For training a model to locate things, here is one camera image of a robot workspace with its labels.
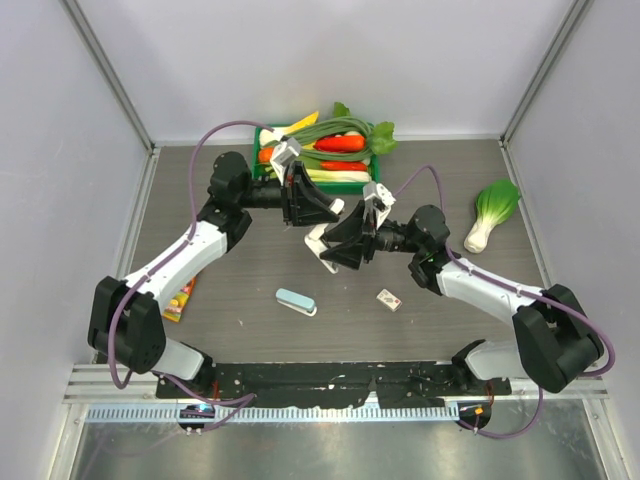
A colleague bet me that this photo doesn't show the slotted cable duct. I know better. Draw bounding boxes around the slotted cable duct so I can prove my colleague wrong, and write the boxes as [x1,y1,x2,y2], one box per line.
[85,402,459,424]

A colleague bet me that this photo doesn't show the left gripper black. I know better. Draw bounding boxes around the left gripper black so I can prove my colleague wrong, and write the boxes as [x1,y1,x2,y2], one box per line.
[238,162,339,227]

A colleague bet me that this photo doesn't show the fake green lettuce leaf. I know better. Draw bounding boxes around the fake green lettuce leaf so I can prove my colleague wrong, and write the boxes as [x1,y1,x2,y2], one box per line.
[332,102,398,155]

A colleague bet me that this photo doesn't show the colourful candy bag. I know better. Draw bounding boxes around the colourful candy bag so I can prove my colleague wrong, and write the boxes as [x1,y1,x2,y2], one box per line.
[162,277,196,323]

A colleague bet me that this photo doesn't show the fake small red chili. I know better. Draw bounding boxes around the fake small red chili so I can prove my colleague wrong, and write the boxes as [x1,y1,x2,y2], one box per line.
[320,161,368,172]

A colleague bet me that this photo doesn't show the fake green long beans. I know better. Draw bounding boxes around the fake green long beans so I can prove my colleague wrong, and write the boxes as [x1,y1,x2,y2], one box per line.
[287,116,374,162]

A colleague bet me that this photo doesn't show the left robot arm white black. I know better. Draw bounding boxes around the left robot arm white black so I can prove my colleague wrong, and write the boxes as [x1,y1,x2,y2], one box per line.
[88,152,344,399]

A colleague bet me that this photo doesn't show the small staple box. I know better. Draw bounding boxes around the small staple box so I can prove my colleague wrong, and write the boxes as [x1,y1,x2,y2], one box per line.
[376,289,402,312]

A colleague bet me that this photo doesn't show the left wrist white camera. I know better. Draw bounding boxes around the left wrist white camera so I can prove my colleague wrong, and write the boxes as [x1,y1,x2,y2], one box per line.
[269,137,301,184]

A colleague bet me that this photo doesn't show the white stapler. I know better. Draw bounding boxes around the white stapler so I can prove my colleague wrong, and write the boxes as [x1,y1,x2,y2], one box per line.
[304,223,338,274]

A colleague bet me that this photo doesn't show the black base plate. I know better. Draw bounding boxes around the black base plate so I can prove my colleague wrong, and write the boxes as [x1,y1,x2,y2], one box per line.
[182,361,512,409]

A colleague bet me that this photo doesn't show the fake leek white green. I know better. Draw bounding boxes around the fake leek white green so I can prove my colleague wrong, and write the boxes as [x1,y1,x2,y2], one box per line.
[307,169,371,183]

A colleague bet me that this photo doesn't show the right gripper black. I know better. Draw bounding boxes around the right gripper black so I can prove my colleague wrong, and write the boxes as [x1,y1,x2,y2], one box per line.
[320,200,424,271]

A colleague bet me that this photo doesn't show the green plastic tray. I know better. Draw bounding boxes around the green plastic tray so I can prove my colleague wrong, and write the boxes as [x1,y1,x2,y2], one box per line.
[251,128,380,195]

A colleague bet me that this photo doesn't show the fake red pepper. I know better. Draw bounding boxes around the fake red pepper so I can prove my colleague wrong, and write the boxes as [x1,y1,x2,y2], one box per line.
[313,135,367,153]

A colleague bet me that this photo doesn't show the fake yellow corn leaf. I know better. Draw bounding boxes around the fake yellow corn leaf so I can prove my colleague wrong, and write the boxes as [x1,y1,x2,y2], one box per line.
[285,111,319,134]

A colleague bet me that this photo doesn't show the fake bok choy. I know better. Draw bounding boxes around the fake bok choy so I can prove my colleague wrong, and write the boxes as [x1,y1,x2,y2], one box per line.
[464,179,520,254]

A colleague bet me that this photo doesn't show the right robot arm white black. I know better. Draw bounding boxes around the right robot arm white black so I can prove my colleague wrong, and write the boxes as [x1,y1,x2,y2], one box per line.
[305,202,605,395]

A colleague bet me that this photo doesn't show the fake orange carrot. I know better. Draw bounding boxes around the fake orange carrot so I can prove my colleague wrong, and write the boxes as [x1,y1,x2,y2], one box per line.
[258,147,274,163]

